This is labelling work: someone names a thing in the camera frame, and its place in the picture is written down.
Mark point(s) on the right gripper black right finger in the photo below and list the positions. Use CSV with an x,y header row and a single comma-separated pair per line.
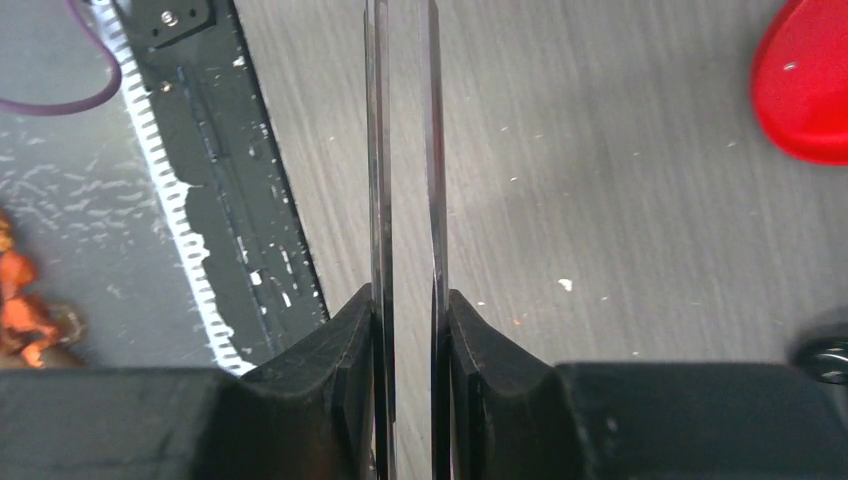
x,y
517,417

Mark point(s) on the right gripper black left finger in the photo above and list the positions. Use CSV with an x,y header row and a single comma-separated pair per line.
x,y
305,414

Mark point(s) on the red plastic cup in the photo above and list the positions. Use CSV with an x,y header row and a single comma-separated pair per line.
x,y
798,81

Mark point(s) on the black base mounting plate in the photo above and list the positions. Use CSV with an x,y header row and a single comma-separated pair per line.
x,y
220,139

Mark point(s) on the toothed aluminium rail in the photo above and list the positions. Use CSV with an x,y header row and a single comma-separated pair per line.
x,y
171,191

